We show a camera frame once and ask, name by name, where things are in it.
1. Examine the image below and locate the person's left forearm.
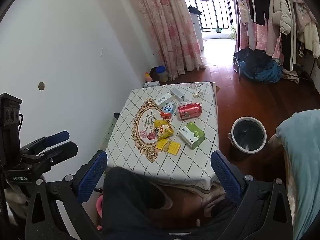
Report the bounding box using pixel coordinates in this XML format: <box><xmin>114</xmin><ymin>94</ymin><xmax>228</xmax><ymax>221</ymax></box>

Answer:
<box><xmin>4</xmin><ymin>184</ymin><xmax>28</xmax><ymax>205</ymax></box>

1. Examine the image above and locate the beige patterned cloth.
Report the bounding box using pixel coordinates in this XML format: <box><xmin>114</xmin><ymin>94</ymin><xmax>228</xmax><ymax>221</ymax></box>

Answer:
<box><xmin>282</xmin><ymin>70</ymin><xmax>300</xmax><ymax>84</ymax></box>

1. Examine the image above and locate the light blue blanket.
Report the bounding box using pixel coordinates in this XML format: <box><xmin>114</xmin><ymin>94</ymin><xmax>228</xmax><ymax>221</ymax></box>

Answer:
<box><xmin>275</xmin><ymin>109</ymin><xmax>320</xmax><ymax>240</ymax></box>

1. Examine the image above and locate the person's leg in dark pants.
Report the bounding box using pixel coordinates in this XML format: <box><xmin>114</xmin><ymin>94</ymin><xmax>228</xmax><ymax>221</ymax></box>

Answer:
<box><xmin>102</xmin><ymin>166</ymin><xmax>173</xmax><ymax>240</ymax></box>
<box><xmin>200</xmin><ymin>200</ymin><xmax>240</xmax><ymax>240</ymax></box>

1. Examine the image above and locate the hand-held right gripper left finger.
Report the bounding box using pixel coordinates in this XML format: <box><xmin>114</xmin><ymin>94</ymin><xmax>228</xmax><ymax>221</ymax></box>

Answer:
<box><xmin>25</xmin><ymin>150</ymin><xmax>108</xmax><ymax>240</ymax></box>

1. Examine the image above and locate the hanging black garment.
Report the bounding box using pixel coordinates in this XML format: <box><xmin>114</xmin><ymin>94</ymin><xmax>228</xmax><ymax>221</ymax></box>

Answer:
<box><xmin>247</xmin><ymin>0</ymin><xmax>272</xmax><ymax>26</ymax></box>

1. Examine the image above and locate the white checked floral tablecloth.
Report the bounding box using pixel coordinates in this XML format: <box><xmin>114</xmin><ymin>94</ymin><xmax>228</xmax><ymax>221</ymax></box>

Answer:
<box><xmin>104</xmin><ymin>81</ymin><xmax>219</xmax><ymax>194</ymax></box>

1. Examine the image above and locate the white appliance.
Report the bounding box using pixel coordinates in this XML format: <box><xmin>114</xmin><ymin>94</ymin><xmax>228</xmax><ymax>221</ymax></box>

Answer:
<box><xmin>188</xmin><ymin>6</ymin><xmax>204</xmax><ymax>53</ymax></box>

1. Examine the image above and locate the green and white box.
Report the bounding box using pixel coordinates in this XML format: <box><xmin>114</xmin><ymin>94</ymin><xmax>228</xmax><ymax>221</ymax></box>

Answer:
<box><xmin>178</xmin><ymin>122</ymin><xmax>205</xmax><ymax>150</ymax></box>

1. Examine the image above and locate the grey slipper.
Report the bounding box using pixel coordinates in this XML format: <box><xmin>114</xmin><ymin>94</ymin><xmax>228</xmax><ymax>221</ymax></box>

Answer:
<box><xmin>203</xmin><ymin>187</ymin><xmax>227</xmax><ymax>217</ymax></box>

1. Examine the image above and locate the red drink can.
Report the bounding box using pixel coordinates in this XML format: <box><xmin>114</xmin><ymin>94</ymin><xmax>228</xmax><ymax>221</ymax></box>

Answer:
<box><xmin>177</xmin><ymin>102</ymin><xmax>202</xmax><ymax>120</ymax></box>

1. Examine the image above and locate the balcony railing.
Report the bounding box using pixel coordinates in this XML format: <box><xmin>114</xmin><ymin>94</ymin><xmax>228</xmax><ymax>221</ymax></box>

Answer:
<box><xmin>184</xmin><ymin>0</ymin><xmax>232</xmax><ymax>30</ymax></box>

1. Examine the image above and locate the pile of dark blue clothes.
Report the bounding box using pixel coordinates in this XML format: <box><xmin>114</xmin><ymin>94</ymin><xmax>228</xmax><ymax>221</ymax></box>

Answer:
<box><xmin>236</xmin><ymin>47</ymin><xmax>283</xmax><ymax>84</ymax></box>

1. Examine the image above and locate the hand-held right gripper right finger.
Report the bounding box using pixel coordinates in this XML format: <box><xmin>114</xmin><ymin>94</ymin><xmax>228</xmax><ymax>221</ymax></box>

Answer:
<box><xmin>211</xmin><ymin>150</ymin><xmax>293</xmax><ymax>240</ymax></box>

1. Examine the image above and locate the metal chair frame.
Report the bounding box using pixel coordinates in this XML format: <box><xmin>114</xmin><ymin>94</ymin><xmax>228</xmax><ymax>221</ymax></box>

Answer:
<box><xmin>233</xmin><ymin>51</ymin><xmax>243</xmax><ymax>82</ymax></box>

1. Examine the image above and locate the cream jacket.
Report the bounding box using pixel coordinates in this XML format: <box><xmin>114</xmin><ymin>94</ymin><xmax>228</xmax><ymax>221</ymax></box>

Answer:
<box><xmin>297</xmin><ymin>22</ymin><xmax>320</xmax><ymax>59</ymax></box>

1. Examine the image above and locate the white bin with black liner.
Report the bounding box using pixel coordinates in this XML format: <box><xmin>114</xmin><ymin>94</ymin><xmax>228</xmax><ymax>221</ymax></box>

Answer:
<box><xmin>228</xmin><ymin>116</ymin><xmax>267</xmax><ymax>162</ymax></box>

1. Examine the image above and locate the white puffer jacket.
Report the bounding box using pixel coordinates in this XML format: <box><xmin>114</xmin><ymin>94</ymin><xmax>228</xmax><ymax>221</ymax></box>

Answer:
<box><xmin>271</xmin><ymin>0</ymin><xmax>293</xmax><ymax>34</ymax></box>

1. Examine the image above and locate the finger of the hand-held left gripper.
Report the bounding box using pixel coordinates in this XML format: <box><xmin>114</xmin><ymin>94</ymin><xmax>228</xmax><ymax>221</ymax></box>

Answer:
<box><xmin>22</xmin><ymin>141</ymin><xmax>79</xmax><ymax>167</ymax></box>
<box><xmin>21</xmin><ymin>130</ymin><xmax>70</xmax><ymax>153</ymax></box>

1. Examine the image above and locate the white box with barcode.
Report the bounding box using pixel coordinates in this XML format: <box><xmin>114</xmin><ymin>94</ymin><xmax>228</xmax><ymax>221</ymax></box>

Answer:
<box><xmin>154</xmin><ymin>93</ymin><xmax>175</xmax><ymax>108</ymax></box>

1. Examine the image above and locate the white power strip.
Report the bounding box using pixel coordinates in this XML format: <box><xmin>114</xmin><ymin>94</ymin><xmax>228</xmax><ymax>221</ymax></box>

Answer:
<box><xmin>102</xmin><ymin>112</ymin><xmax>121</xmax><ymax>153</ymax></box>

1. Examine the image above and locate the pink slipper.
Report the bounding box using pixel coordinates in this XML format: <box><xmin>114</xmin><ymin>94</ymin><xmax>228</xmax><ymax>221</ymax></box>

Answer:
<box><xmin>96</xmin><ymin>194</ymin><xmax>104</xmax><ymax>230</ymax></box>

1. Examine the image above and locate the hanging pink coat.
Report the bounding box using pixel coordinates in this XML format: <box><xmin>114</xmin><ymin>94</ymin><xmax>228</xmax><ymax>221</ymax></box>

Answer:
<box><xmin>291</xmin><ymin>0</ymin><xmax>317</xmax><ymax>32</ymax></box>

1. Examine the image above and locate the yellow snack bag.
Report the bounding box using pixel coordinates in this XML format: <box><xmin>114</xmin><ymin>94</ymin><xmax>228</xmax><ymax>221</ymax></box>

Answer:
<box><xmin>153</xmin><ymin>119</ymin><xmax>174</xmax><ymax>140</ymax></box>

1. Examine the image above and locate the pink floral curtain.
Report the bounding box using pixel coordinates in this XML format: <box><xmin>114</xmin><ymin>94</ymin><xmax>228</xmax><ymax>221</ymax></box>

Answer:
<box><xmin>235</xmin><ymin>0</ymin><xmax>284</xmax><ymax>59</ymax></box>
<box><xmin>125</xmin><ymin>0</ymin><xmax>207</xmax><ymax>82</ymax></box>

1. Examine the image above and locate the grey and white box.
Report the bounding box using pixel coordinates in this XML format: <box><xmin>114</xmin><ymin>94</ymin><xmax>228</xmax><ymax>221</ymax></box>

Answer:
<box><xmin>170</xmin><ymin>87</ymin><xmax>185</xmax><ymax>103</ymax></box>

